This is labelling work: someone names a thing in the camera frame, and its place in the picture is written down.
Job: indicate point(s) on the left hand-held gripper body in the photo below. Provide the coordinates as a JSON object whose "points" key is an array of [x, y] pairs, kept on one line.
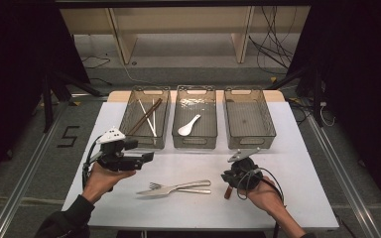
{"points": [[119, 160]]}

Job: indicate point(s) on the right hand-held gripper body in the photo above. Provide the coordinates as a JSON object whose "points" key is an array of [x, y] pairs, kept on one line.
{"points": [[246, 175]]}

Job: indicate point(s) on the brown wooden chopstick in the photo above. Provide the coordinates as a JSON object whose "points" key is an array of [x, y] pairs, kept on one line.
{"points": [[139, 125], [136, 124]]}

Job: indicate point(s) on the white chopstick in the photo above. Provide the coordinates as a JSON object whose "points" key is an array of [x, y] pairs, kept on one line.
{"points": [[153, 129], [153, 114]]}

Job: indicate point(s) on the steel fork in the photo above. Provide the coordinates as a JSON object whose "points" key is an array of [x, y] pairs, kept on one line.
{"points": [[154, 186]]}

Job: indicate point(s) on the grey transparent plastic bin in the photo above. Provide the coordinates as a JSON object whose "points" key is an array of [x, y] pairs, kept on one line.
{"points": [[135, 109], [195, 105], [248, 120]]}

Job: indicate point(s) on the white ceramic spoon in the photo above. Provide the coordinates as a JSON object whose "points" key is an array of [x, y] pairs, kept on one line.
{"points": [[184, 130]]}

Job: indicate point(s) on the person's left hand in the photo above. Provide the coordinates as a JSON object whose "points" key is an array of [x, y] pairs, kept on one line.
{"points": [[102, 181]]}

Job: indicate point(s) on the person's right hand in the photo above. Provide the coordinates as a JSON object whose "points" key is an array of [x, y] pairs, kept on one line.
{"points": [[266, 196]]}

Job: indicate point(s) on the white table sheet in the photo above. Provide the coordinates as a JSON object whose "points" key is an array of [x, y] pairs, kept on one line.
{"points": [[178, 211]]}

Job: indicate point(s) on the black metal stand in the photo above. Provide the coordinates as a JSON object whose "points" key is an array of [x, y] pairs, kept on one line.
{"points": [[48, 105], [317, 99]]}

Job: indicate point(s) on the beige wooden desk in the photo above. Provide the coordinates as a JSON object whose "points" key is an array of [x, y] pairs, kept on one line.
{"points": [[125, 39]]}

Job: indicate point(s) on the dark curtain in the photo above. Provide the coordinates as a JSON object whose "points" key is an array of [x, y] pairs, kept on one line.
{"points": [[360, 66], [13, 66]]}

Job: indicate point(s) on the metal floor rail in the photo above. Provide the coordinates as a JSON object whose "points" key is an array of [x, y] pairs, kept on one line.
{"points": [[354, 198], [16, 198]]}

